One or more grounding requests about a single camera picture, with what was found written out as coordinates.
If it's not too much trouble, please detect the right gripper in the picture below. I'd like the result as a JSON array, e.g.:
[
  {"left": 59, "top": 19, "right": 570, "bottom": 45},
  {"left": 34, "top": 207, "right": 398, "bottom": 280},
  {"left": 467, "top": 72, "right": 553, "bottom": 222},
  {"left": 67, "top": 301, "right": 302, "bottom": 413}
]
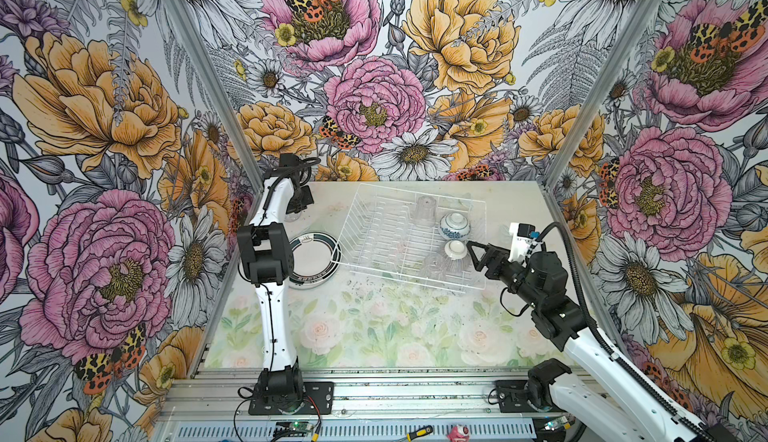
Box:
[{"left": 466, "top": 241, "right": 543, "bottom": 309}]

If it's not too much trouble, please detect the green rimmed plate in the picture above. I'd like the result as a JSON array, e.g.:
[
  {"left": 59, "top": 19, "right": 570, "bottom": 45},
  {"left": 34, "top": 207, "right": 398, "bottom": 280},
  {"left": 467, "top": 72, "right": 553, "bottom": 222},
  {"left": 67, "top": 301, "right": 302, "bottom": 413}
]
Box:
[{"left": 289, "top": 232, "right": 342, "bottom": 290}]

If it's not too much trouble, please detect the clear glass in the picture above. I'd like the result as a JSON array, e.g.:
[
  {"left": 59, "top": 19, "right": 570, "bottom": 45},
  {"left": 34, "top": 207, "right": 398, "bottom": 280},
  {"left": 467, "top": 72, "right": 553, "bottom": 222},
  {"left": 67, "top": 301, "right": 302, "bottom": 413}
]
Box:
[
  {"left": 411, "top": 195, "right": 437, "bottom": 227},
  {"left": 420, "top": 253, "right": 451, "bottom": 282}
]

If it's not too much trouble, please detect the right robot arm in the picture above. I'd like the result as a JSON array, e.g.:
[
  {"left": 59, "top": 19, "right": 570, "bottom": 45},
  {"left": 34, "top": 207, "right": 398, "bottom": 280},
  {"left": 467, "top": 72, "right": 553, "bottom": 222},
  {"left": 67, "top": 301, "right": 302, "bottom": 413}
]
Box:
[{"left": 468, "top": 241, "right": 735, "bottom": 441}]

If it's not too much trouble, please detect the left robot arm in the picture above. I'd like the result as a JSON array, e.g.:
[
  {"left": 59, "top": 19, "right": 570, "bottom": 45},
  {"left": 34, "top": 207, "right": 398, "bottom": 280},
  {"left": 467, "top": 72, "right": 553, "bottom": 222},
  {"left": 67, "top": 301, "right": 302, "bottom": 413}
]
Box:
[{"left": 237, "top": 153, "right": 319, "bottom": 416}]

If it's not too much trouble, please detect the blue white porcelain bowl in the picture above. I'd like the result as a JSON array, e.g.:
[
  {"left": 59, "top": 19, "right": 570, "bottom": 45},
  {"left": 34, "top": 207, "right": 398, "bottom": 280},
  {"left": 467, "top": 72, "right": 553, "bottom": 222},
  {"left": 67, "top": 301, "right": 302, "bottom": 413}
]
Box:
[{"left": 439, "top": 212, "right": 471, "bottom": 240}]

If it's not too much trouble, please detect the pink round object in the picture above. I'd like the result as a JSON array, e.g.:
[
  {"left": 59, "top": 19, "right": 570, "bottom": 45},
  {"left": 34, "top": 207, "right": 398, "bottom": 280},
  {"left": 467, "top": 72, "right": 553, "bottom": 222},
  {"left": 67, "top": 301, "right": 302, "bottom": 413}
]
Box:
[{"left": 447, "top": 424, "right": 470, "bottom": 442}]

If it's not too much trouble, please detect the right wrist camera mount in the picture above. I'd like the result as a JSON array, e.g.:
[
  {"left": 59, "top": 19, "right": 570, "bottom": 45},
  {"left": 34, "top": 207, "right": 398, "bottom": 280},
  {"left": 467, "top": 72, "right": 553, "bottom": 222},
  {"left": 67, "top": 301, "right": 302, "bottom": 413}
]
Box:
[{"left": 508, "top": 222, "right": 539, "bottom": 263}]

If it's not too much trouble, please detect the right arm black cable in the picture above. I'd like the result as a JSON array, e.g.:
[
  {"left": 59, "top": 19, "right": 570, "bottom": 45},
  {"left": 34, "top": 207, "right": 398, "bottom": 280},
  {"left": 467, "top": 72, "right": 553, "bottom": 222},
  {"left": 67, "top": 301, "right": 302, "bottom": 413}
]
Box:
[{"left": 536, "top": 221, "right": 721, "bottom": 442}]

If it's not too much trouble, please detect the white wire dish rack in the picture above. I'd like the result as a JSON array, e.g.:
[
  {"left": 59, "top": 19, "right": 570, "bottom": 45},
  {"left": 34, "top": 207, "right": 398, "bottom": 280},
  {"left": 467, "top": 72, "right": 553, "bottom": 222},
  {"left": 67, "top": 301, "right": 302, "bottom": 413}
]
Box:
[{"left": 337, "top": 184, "right": 487, "bottom": 292}]

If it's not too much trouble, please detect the yellow handled screwdriver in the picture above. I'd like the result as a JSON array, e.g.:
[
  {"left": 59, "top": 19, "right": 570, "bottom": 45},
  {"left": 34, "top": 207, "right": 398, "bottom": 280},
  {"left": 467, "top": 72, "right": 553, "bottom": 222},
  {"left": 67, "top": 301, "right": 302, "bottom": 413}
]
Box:
[{"left": 397, "top": 425, "right": 434, "bottom": 442}]

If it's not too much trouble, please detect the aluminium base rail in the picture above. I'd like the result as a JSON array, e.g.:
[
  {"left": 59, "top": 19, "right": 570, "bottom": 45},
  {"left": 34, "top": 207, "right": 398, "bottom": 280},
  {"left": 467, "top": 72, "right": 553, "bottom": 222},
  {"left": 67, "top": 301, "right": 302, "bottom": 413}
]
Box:
[{"left": 167, "top": 369, "right": 601, "bottom": 422}]

